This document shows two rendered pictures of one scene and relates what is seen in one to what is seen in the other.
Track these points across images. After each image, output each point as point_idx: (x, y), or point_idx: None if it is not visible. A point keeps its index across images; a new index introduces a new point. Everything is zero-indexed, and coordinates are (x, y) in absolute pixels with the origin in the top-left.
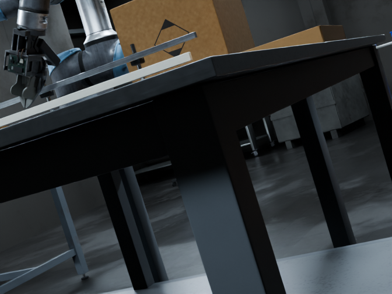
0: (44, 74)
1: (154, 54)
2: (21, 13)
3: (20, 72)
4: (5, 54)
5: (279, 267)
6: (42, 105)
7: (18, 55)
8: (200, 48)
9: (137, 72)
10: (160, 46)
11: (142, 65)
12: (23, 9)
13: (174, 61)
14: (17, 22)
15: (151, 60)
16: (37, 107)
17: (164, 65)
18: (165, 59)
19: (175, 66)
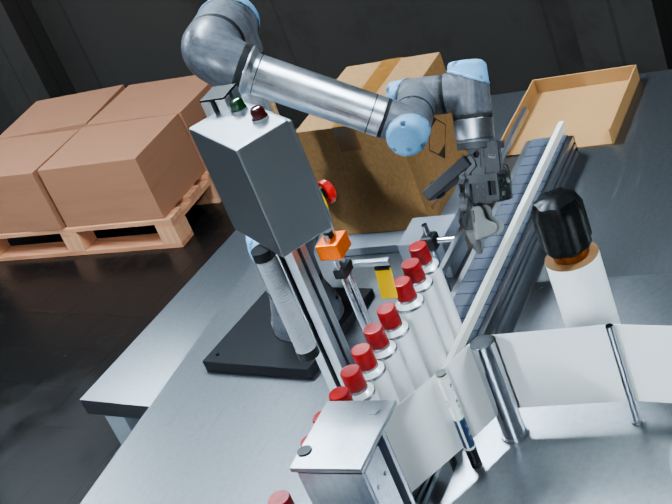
0: None
1: (431, 161)
2: (488, 120)
3: (507, 196)
4: (497, 178)
5: None
6: (512, 233)
7: (502, 175)
8: (454, 139)
9: (548, 155)
10: (516, 130)
11: (426, 178)
12: (489, 114)
13: (560, 133)
14: (485, 134)
15: (431, 170)
16: (510, 238)
17: (557, 140)
18: (439, 163)
19: (445, 168)
